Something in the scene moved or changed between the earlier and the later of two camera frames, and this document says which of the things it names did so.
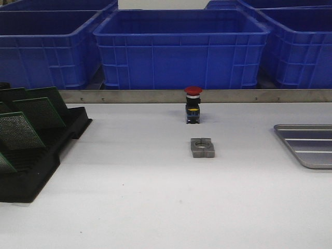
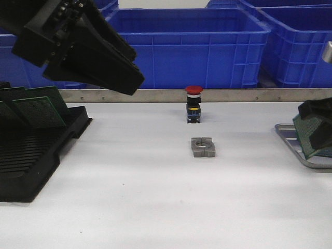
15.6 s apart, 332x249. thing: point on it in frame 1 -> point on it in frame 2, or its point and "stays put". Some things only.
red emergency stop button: x=192 y=106 stays put
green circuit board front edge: x=5 y=165 -> x=304 y=127
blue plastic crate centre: x=182 y=49 stays put
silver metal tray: x=312 y=144 stays put
